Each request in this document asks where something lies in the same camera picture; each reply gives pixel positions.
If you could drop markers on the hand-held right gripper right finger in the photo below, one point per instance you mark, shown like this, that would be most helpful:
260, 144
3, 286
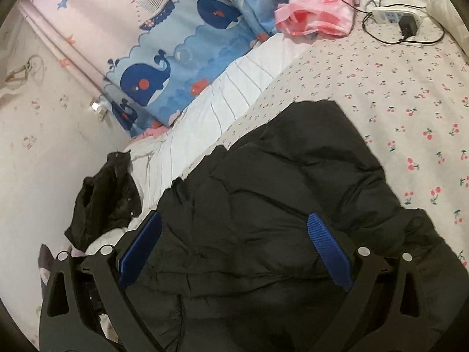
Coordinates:
329, 253

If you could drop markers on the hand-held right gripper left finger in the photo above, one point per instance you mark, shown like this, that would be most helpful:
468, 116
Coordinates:
141, 253

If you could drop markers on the black puffer jacket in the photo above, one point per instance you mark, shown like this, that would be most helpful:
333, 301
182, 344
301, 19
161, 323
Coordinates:
256, 190

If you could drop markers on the white cloth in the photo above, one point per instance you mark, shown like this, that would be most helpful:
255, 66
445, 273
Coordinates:
106, 240

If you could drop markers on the small black garment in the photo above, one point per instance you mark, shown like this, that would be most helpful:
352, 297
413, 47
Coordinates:
106, 201

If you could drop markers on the metal clip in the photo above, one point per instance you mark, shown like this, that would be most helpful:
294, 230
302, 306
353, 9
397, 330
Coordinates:
98, 107

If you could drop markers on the cherry print bed sheet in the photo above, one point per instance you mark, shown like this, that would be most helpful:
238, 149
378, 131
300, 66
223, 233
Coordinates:
384, 80

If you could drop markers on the white striped quilt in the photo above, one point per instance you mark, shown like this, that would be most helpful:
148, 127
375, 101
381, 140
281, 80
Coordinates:
227, 91

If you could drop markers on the pink plastic bag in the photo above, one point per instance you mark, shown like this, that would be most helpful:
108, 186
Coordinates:
311, 14

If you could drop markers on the black charger adapter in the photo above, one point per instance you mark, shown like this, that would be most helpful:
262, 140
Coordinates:
408, 25

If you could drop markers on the white power strip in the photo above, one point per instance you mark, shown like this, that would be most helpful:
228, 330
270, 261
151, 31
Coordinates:
384, 16

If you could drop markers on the pink star print cloth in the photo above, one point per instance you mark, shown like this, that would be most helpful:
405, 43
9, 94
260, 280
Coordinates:
102, 7

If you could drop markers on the white wall hook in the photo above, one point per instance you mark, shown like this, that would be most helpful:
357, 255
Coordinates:
27, 69

